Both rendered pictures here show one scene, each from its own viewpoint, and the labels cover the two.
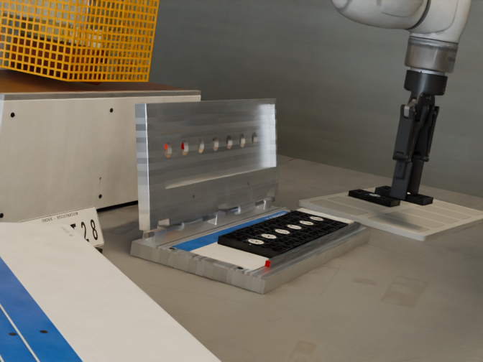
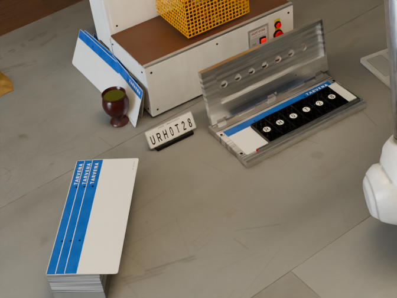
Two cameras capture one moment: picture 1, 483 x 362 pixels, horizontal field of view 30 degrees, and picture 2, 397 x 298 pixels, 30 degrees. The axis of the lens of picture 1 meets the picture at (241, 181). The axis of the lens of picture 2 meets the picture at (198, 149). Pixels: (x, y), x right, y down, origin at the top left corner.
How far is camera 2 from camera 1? 144 cm
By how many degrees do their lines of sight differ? 46
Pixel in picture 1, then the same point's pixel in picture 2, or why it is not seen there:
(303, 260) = (284, 143)
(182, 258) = (223, 141)
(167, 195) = (223, 106)
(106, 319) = (102, 234)
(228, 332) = (205, 200)
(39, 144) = (172, 75)
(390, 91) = not seen: outside the picture
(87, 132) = (202, 59)
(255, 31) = not seen: outside the picture
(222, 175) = (273, 77)
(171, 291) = (205, 165)
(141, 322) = (112, 236)
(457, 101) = not seen: outside the picture
